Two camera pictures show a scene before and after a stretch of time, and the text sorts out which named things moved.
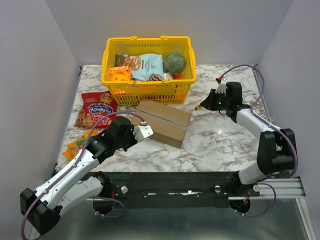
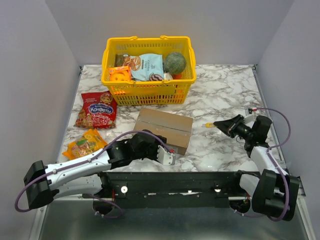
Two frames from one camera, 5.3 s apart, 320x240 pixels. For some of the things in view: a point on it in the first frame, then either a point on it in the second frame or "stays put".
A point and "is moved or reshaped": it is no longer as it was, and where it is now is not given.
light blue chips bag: x=145 y=67 stays put
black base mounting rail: x=171 y=189 stays put
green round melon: x=175 y=63 stays put
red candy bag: x=98 y=110 stays put
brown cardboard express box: x=168 y=123 is moved or reshaped
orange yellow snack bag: x=75 y=148 stays put
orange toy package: x=121 y=73 stays put
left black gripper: x=134 y=141 → x=156 y=143
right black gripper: x=213 y=100 → x=232 y=128
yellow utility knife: x=197 y=107 → x=208 y=125
